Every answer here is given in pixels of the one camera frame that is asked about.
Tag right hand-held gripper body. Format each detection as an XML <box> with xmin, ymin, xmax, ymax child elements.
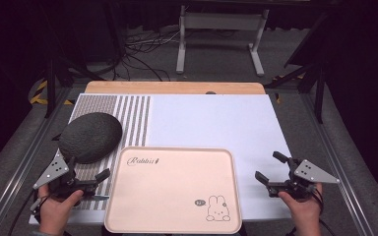
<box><xmin>266</xmin><ymin>158</ymin><xmax>341</xmax><ymax>202</ymax></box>

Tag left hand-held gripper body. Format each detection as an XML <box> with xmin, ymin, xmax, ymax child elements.
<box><xmin>32</xmin><ymin>152</ymin><xmax>98</xmax><ymax>200</ymax></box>

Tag person's right hand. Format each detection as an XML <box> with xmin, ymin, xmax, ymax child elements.
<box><xmin>278</xmin><ymin>182</ymin><xmax>325</xmax><ymax>231</ymax></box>

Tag person's left hand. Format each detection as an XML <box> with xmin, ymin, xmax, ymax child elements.
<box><xmin>36</xmin><ymin>184</ymin><xmax>85</xmax><ymax>236</ymax></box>

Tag pink tray with rabbit print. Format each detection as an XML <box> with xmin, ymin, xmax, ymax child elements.
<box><xmin>103</xmin><ymin>146</ymin><xmax>243</xmax><ymax>235</ymax></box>

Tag white mat with striped section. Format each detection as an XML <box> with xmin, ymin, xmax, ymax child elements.
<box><xmin>29</xmin><ymin>92</ymin><xmax>292</xmax><ymax>226</ymax></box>

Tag yellow black floor tape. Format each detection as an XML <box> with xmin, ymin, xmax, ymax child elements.
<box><xmin>29</xmin><ymin>79</ymin><xmax>76</xmax><ymax>106</ymax></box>

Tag black metal stand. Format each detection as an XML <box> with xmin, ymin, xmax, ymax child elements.
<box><xmin>265</xmin><ymin>12</ymin><xmax>330</xmax><ymax>125</ymax></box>
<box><xmin>42</xmin><ymin>0</ymin><xmax>107</xmax><ymax>120</ymax></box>

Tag white metal stand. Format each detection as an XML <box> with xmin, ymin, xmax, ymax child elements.
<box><xmin>175</xmin><ymin>4</ymin><xmax>271</xmax><ymax>78</ymax></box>

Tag right hand-held gripper cable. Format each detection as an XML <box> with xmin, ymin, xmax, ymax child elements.
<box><xmin>309</xmin><ymin>184</ymin><xmax>338</xmax><ymax>236</ymax></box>

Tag hand-held gripper cable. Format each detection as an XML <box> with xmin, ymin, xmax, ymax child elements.
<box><xmin>9</xmin><ymin>191</ymin><xmax>52</xmax><ymax>236</ymax></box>
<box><xmin>309</xmin><ymin>184</ymin><xmax>338</xmax><ymax>236</ymax></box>

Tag aluminium rail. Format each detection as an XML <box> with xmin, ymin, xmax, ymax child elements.
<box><xmin>298</xmin><ymin>92</ymin><xmax>376</xmax><ymax>236</ymax></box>
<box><xmin>0</xmin><ymin>88</ymin><xmax>81</xmax><ymax>236</ymax></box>

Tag left hand-held gripper cable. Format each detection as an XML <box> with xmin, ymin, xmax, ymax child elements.
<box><xmin>9</xmin><ymin>191</ymin><xmax>52</xmax><ymax>236</ymax></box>

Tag black floor cables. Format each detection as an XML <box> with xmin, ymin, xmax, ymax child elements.
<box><xmin>110</xmin><ymin>29</ymin><xmax>182</xmax><ymax>83</ymax></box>

